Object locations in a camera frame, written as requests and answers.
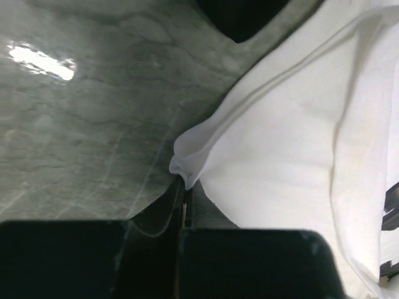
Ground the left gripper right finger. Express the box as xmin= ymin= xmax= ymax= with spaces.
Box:
xmin=180 ymin=183 xmax=345 ymax=298

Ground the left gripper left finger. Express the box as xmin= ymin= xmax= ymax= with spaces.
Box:
xmin=1 ymin=179 xmax=185 ymax=298

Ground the white printed t shirt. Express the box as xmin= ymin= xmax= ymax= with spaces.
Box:
xmin=169 ymin=1 xmax=398 ymax=298

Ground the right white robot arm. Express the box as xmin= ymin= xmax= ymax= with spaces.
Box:
xmin=195 ymin=0 xmax=324 ymax=44

